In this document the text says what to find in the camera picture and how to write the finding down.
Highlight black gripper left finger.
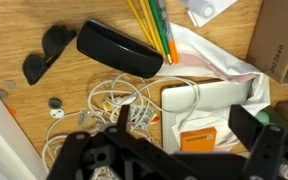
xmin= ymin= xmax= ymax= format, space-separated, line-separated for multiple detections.
xmin=117 ymin=104 xmax=132 ymax=133

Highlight crumpled white paper bag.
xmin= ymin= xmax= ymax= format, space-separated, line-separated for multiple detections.
xmin=157 ymin=23 xmax=272 ymax=116

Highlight white paper sheet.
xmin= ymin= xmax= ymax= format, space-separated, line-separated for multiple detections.
xmin=185 ymin=0 xmax=238 ymax=28

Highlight brown cardboard box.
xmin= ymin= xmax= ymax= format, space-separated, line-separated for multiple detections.
xmin=245 ymin=0 xmax=288 ymax=86

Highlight black sunglasses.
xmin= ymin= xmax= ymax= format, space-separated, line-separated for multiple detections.
xmin=22 ymin=24 xmax=78 ymax=86

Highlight tangled white cables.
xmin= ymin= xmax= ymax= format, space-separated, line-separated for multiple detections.
xmin=41 ymin=72 xmax=202 ymax=180

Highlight black glasses case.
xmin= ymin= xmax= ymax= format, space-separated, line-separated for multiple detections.
xmin=76 ymin=19 xmax=164 ymax=79

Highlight green pencil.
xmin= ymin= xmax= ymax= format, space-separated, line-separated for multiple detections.
xmin=147 ymin=0 xmax=172 ymax=63

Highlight silver coin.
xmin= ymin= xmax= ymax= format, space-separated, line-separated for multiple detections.
xmin=0 ymin=88 xmax=9 ymax=100
xmin=3 ymin=79 xmax=17 ymax=89

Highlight small dark round cap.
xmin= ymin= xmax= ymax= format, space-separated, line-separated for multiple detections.
xmin=47 ymin=97 xmax=63 ymax=110

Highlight silver laptop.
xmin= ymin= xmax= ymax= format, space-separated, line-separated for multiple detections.
xmin=160 ymin=79 xmax=253 ymax=154

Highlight green glass jar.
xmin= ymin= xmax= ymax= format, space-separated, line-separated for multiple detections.
xmin=254 ymin=107 xmax=279 ymax=127

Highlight small white round disc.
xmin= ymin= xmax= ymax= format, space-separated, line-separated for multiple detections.
xmin=49 ymin=108 xmax=66 ymax=120

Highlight white plastic tube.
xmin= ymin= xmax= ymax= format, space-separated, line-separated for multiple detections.
xmin=183 ymin=0 xmax=217 ymax=19

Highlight orange cap grey sharpie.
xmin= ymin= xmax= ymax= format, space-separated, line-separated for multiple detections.
xmin=155 ymin=0 xmax=180 ymax=65

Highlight small orange box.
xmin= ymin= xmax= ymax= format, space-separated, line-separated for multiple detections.
xmin=179 ymin=126 xmax=218 ymax=154

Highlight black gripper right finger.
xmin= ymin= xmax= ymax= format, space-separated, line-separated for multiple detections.
xmin=228 ymin=104 xmax=264 ymax=151

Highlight tiny orange piece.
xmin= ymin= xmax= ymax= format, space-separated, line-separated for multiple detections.
xmin=7 ymin=106 xmax=18 ymax=117

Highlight yellow pencil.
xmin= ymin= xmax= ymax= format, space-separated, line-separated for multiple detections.
xmin=138 ymin=0 xmax=172 ymax=65
xmin=125 ymin=0 xmax=157 ymax=49

